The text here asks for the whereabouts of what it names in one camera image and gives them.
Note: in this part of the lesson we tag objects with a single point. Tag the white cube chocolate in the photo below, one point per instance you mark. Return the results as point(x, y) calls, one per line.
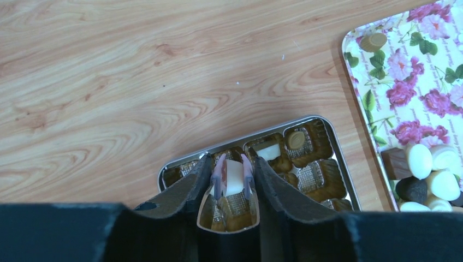
point(267, 151)

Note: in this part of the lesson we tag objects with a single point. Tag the gold chocolate tin box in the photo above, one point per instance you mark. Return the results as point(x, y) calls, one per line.
point(317, 169)

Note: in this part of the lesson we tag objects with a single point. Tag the white swirl round chocolate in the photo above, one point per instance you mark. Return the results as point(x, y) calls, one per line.
point(436, 204)

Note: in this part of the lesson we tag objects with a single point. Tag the brown rectangular chocolate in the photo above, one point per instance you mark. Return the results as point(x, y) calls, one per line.
point(396, 164)

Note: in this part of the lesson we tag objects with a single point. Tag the pink silicone tongs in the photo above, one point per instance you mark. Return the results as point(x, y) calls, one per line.
point(230, 204)

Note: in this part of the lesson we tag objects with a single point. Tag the white heart chocolate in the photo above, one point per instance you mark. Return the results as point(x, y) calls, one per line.
point(443, 184)

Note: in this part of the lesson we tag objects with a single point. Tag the caramel round chocolate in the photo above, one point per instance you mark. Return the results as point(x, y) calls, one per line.
point(373, 42)
point(295, 140)

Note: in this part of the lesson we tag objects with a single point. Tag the white oval swirl chocolate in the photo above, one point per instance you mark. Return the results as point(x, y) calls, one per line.
point(445, 157)

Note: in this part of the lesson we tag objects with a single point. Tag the dark oval chocolate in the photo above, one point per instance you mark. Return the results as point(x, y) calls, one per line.
point(412, 189)

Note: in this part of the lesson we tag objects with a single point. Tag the floral patterned tray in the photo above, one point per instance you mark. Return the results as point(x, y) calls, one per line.
point(410, 91)

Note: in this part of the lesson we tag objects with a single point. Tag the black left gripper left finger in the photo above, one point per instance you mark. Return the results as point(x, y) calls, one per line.
point(160, 229)

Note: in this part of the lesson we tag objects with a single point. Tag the white oval smooth chocolate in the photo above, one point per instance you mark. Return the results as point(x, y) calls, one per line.
point(419, 159)

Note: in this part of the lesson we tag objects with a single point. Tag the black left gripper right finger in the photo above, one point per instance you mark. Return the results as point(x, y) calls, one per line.
point(297, 228)

